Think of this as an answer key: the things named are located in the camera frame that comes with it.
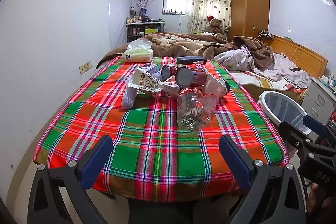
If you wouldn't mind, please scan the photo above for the tissue pack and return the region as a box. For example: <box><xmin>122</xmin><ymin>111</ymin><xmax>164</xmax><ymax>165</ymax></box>
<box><xmin>122</xmin><ymin>39</ymin><xmax>153</xmax><ymax>63</ymax></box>

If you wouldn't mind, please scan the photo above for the wooden wardrobe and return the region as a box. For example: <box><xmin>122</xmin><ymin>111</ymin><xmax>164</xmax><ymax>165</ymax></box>
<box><xmin>227</xmin><ymin>0</ymin><xmax>270</xmax><ymax>41</ymax></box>

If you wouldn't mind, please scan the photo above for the right hand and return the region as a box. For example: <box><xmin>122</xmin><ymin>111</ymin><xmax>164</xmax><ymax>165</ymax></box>
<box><xmin>306</xmin><ymin>182</ymin><xmax>334</xmax><ymax>213</ymax></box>

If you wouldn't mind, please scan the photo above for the white foam fruit net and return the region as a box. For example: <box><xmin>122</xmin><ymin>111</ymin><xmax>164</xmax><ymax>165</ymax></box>
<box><xmin>121</xmin><ymin>76</ymin><xmax>138</xmax><ymax>109</ymax></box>

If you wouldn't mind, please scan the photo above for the red white milk carton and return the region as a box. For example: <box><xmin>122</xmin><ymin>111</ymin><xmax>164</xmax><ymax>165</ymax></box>
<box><xmin>161</xmin><ymin>76</ymin><xmax>181</xmax><ymax>100</ymax></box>

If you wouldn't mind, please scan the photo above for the red milk can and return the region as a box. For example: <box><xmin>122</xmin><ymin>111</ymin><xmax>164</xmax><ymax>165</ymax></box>
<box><xmin>161</xmin><ymin>64</ymin><xmax>180</xmax><ymax>82</ymax></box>
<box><xmin>175</xmin><ymin>67</ymin><xmax>207</xmax><ymax>88</ymax></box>

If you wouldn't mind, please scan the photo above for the clear plastic bottle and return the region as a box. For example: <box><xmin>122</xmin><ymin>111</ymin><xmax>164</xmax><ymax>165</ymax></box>
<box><xmin>177</xmin><ymin>87</ymin><xmax>219</xmax><ymax>133</ymax></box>

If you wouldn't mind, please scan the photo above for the paper bag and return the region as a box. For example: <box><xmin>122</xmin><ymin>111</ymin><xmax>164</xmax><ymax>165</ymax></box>
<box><xmin>128</xmin><ymin>84</ymin><xmax>162</xmax><ymax>97</ymax></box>

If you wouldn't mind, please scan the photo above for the brown blanket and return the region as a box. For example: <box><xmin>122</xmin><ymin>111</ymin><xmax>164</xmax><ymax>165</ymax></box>
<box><xmin>96</xmin><ymin>32</ymin><xmax>273</xmax><ymax>69</ymax></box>

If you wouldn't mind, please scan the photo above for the grey drawer nightstand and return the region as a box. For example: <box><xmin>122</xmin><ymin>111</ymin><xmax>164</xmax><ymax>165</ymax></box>
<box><xmin>301</xmin><ymin>77</ymin><xmax>336</xmax><ymax>124</ymax></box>

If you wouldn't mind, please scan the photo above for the plaid red green tablecloth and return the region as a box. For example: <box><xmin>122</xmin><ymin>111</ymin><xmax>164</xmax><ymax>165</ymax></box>
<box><xmin>33</xmin><ymin>58</ymin><xmax>288</xmax><ymax>202</ymax></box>

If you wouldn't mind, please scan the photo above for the light floral duvet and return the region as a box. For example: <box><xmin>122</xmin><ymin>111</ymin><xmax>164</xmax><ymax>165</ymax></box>
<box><xmin>213</xmin><ymin>44</ymin><xmax>312</xmax><ymax>89</ymax></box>

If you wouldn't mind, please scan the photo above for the teddy bear with santa hat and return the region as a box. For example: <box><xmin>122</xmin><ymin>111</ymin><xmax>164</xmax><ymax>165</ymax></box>
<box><xmin>207</xmin><ymin>16</ymin><xmax>226</xmax><ymax>40</ymax></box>

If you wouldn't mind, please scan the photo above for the patterned curtain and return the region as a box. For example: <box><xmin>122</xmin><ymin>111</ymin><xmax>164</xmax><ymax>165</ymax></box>
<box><xmin>187</xmin><ymin>0</ymin><xmax>231</xmax><ymax>34</ymax></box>

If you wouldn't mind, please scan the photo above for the cluttered shelf desk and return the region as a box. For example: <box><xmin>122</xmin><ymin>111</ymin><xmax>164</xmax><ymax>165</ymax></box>
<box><xmin>126</xmin><ymin>7</ymin><xmax>165</xmax><ymax>43</ymax></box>

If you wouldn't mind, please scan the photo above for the purple white milk carton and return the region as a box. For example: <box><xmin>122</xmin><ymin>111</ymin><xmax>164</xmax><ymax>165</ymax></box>
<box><xmin>140</xmin><ymin>63</ymin><xmax>161</xmax><ymax>79</ymax></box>

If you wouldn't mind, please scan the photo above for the window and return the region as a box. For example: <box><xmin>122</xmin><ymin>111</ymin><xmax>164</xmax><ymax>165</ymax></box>
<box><xmin>162</xmin><ymin>0</ymin><xmax>191</xmax><ymax>15</ymax></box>

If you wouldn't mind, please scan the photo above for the white round trash bin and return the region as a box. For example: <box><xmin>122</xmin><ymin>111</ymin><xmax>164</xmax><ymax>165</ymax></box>
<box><xmin>258</xmin><ymin>91</ymin><xmax>318</xmax><ymax>141</ymax></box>

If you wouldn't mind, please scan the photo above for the bed with wooden headboard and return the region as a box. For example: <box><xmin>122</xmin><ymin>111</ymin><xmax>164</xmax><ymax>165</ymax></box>
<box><xmin>231</xmin><ymin>36</ymin><xmax>327</xmax><ymax>103</ymax></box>

